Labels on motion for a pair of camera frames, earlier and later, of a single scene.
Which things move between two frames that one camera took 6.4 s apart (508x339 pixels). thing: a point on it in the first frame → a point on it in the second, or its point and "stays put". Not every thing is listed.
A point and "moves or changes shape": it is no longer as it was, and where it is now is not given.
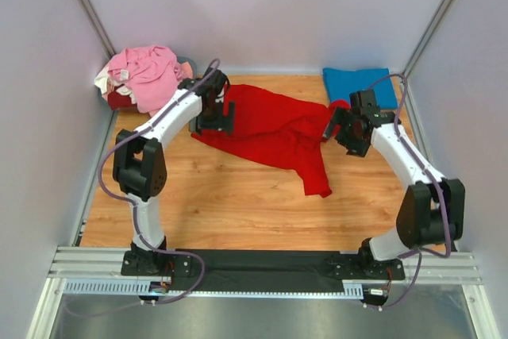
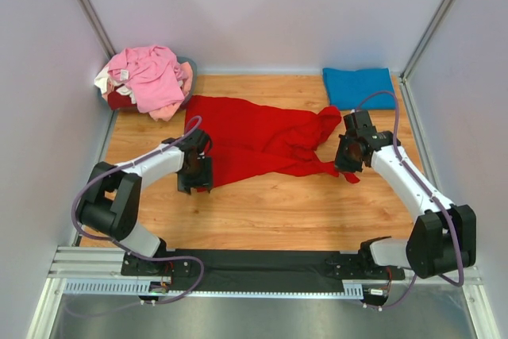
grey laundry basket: [181, 59] stays put
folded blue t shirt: [340, 83] stays put
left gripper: [197, 124] → [204, 181]
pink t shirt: [150, 73] stays put
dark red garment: [118, 101] stays put
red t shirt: [281, 129] moves or changes shape
